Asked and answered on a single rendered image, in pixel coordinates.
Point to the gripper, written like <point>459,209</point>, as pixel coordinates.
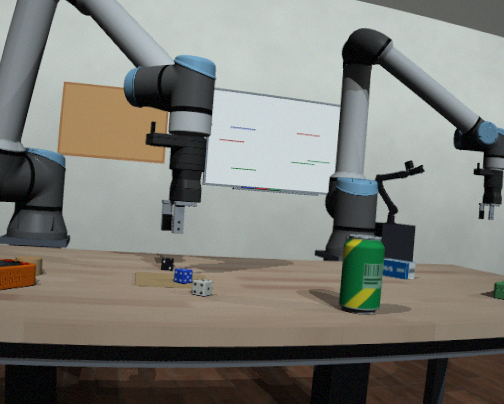
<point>493,187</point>
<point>188,173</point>

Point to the black die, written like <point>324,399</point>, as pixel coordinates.
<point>167,264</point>

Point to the blue die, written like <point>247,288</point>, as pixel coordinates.
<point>183,275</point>

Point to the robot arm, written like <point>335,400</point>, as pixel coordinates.
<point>185,90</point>
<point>356,118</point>

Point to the tan mat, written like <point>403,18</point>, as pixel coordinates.
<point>153,279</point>

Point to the white die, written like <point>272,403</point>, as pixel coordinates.
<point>201,288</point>

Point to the green block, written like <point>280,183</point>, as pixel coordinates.
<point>500,290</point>

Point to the jointed stand on dark box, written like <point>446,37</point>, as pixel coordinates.
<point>397,240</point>

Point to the blue box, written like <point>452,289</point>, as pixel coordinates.
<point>397,269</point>

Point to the orange board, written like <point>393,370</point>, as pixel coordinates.
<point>98,122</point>

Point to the whiteboard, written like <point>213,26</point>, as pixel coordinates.
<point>275,149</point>

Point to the wooden table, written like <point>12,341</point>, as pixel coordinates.
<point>252,323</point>

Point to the green can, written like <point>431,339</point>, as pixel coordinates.
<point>360,275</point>

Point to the tan cork cylinder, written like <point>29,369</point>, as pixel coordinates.
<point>33,263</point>

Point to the orange multimeter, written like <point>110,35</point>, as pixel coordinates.
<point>15,275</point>

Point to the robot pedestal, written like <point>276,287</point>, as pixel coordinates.
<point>326,255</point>
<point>35,241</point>

